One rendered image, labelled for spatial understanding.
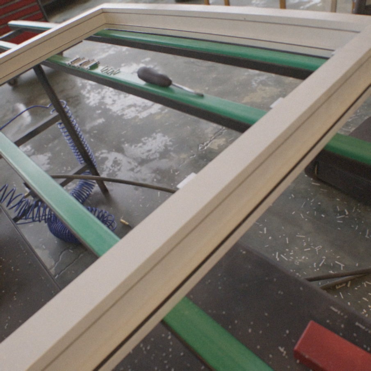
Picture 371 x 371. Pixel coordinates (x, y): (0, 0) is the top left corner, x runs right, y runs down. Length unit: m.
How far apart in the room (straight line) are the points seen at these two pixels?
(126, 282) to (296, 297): 0.41
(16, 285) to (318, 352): 0.68
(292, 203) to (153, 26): 0.98
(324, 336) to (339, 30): 0.58
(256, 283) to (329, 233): 0.85
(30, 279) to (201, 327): 0.60
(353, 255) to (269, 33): 0.94
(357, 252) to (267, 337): 0.88
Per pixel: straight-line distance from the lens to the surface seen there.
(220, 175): 0.37
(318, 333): 0.60
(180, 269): 0.37
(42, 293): 0.84
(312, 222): 1.51
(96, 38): 1.39
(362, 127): 1.75
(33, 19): 4.02
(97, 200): 1.88
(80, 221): 0.50
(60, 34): 1.33
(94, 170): 1.83
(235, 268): 0.70
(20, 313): 0.85
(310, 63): 0.75
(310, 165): 1.56
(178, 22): 1.06
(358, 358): 0.60
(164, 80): 0.74
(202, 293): 0.68
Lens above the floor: 1.19
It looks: 42 degrees down
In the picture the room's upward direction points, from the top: 18 degrees counter-clockwise
